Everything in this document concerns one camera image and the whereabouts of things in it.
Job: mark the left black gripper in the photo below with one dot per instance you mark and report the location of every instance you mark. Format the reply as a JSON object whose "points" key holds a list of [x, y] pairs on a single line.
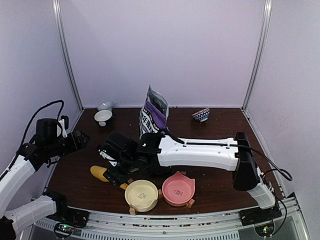
{"points": [[74, 146]]}

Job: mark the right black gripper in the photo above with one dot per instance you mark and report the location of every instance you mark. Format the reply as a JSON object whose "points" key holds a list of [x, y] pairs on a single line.
{"points": [[117, 179]]}

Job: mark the yellow plastic scoop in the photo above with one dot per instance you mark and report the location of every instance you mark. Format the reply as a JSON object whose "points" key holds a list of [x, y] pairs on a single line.
{"points": [[98, 172]]}

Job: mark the purple puppy food bag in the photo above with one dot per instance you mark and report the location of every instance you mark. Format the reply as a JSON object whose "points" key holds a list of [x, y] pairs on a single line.
{"points": [[154, 113]]}

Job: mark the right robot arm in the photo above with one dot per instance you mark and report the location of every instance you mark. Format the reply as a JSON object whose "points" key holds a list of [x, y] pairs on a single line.
{"points": [[156, 153]]}

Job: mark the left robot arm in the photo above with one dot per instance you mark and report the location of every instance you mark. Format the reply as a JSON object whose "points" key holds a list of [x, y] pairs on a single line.
{"points": [[50, 140]]}

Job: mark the cream pet bowl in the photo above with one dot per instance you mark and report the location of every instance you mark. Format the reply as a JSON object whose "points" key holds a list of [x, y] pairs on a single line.
{"points": [[141, 195]]}

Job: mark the pink cat-ear pet bowl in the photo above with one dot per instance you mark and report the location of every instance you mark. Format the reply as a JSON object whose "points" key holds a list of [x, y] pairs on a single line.
{"points": [[178, 189]]}

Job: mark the dark blue white bowl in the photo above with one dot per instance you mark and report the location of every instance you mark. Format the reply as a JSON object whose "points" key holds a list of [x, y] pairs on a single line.
{"points": [[104, 118]]}

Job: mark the wooden block front left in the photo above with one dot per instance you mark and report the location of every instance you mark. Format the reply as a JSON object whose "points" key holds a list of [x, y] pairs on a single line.
{"points": [[132, 211]]}

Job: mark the grey bowl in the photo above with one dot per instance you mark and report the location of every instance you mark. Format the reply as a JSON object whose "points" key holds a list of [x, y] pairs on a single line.
{"points": [[108, 105]]}

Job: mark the wooden block between bowls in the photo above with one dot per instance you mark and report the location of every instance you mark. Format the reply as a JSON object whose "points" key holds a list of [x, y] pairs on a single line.
{"points": [[160, 193]]}

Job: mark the wooden block front right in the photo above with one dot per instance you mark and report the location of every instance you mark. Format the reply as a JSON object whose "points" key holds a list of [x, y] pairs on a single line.
{"points": [[190, 203]]}

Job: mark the left circuit board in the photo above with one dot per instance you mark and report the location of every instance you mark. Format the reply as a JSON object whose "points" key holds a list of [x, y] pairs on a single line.
{"points": [[63, 230]]}

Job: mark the circuit board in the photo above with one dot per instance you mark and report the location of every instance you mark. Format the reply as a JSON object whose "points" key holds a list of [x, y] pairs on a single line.
{"points": [[265, 230], [63, 230]]}

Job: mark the blue zigzag patterned bowl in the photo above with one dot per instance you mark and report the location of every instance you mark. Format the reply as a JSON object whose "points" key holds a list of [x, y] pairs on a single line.
{"points": [[201, 115]]}

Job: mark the right circuit board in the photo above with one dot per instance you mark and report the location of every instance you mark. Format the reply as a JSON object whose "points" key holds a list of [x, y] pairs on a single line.
{"points": [[265, 230]]}

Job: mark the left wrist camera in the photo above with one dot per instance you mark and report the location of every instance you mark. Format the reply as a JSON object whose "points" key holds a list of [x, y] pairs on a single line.
{"points": [[62, 126]]}

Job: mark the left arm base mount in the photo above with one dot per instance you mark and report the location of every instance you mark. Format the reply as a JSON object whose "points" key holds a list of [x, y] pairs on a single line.
{"points": [[72, 217]]}

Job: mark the left aluminium frame post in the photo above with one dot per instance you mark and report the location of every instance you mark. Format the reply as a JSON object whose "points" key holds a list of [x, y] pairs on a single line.
{"points": [[65, 53]]}

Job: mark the aluminium frame post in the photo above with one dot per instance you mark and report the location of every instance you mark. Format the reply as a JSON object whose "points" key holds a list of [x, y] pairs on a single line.
{"points": [[65, 53], [264, 30]]}

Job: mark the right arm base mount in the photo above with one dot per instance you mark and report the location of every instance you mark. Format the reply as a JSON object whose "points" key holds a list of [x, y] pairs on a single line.
{"points": [[257, 215]]}

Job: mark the front aluminium rail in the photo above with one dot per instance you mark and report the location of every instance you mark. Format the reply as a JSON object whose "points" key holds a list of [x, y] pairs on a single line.
{"points": [[223, 225]]}

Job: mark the right aluminium frame post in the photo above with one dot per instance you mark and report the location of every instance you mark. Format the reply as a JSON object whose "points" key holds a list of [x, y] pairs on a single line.
{"points": [[264, 30]]}

